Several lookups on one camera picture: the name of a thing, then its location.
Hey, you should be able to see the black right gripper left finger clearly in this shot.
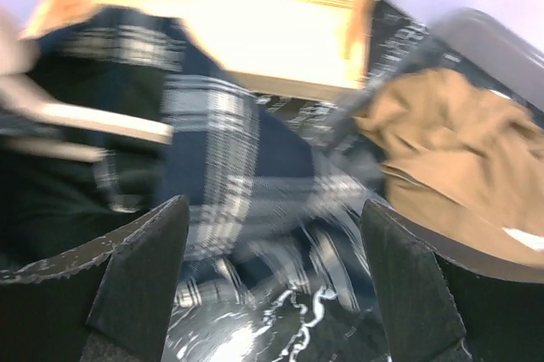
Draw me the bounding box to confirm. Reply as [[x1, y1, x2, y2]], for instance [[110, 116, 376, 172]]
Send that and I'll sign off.
[[1, 196, 189, 361]]

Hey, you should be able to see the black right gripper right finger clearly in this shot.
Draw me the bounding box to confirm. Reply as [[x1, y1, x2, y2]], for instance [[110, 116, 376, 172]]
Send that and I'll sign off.
[[360, 200, 543, 362]]

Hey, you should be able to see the navy plaid skirt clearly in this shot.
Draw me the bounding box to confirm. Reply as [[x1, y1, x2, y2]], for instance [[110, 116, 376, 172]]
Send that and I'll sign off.
[[1, 8, 375, 311]]

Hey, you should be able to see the light wooden hanger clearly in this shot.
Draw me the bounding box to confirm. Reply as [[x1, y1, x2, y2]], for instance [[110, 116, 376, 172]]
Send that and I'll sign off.
[[1, 13, 173, 162]]

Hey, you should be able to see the tan brown garment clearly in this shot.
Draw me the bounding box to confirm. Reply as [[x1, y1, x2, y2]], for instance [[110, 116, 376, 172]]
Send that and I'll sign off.
[[353, 68, 543, 285]]

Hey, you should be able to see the grey plastic bin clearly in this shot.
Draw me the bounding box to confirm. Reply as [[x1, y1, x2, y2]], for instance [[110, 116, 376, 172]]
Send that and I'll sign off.
[[314, 8, 543, 153]]

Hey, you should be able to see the wooden clothes rack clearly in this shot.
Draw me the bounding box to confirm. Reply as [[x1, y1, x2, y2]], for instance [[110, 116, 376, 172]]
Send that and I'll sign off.
[[20, 0, 386, 102]]

